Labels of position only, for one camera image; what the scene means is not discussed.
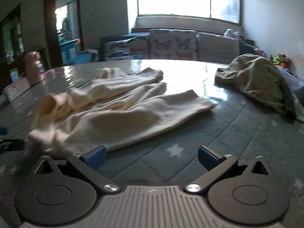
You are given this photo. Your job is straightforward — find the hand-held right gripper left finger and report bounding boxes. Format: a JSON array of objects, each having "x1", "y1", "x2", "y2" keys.
[{"x1": 34, "y1": 145, "x2": 120, "y2": 194}]

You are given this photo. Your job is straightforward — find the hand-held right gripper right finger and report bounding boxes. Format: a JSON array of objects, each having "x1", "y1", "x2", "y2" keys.
[{"x1": 185, "y1": 145, "x2": 276, "y2": 193}]

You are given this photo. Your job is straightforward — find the cream pants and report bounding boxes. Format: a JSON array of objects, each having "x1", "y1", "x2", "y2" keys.
[{"x1": 27, "y1": 67, "x2": 215, "y2": 158}]

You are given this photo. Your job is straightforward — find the pink white tissue pack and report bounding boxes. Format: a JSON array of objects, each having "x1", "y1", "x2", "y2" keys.
[{"x1": 3, "y1": 77, "x2": 31, "y2": 102}]

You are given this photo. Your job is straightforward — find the grey star-printed tablecloth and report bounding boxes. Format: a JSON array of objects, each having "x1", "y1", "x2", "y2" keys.
[{"x1": 0, "y1": 59, "x2": 304, "y2": 228}]

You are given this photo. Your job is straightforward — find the white blue box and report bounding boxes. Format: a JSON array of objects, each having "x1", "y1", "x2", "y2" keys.
[{"x1": 9, "y1": 68, "x2": 20, "y2": 84}]

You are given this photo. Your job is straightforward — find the pink thermos bottle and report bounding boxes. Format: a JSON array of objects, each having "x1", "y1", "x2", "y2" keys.
[{"x1": 23, "y1": 51, "x2": 45, "y2": 86}]

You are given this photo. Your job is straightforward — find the small pink case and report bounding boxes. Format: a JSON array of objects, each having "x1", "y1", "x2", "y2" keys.
[{"x1": 41, "y1": 68, "x2": 56, "y2": 80}]

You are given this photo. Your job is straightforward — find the dark glass-door cabinet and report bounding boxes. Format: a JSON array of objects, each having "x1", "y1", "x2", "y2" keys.
[{"x1": 0, "y1": 3, "x2": 25, "y2": 91}]

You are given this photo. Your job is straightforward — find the green patterned garment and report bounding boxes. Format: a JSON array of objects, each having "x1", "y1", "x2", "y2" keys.
[{"x1": 214, "y1": 54, "x2": 304, "y2": 123}]

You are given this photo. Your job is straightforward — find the turquoise cabinet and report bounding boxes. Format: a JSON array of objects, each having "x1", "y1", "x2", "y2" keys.
[{"x1": 59, "y1": 39, "x2": 80, "y2": 64}]

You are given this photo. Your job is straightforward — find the plain white cushion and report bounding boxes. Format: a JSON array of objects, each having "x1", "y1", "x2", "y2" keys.
[{"x1": 198, "y1": 32, "x2": 240, "y2": 64}]

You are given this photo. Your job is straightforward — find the wide butterfly print cushion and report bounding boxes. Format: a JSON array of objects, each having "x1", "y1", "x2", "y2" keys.
[{"x1": 104, "y1": 36, "x2": 150, "y2": 61}]

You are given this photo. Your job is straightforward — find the blue cloth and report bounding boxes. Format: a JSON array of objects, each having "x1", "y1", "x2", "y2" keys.
[{"x1": 277, "y1": 65, "x2": 304, "y2": 96}]

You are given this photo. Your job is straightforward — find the blue sofa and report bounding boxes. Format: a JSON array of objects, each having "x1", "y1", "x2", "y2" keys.
[{"x1": 98, "y1": 27, "x2": 269, "y2": 63}]

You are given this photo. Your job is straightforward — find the square butterfly print cushion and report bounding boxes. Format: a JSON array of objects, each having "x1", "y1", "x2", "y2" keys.
[{"x1": 149, "y1": 28, "x2": 199, "y2": 61}]

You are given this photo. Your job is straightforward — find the dark door frame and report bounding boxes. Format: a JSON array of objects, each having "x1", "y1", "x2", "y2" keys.
[{"x1": 43, "y1": 0, "x2": 81, "y2": 69}]

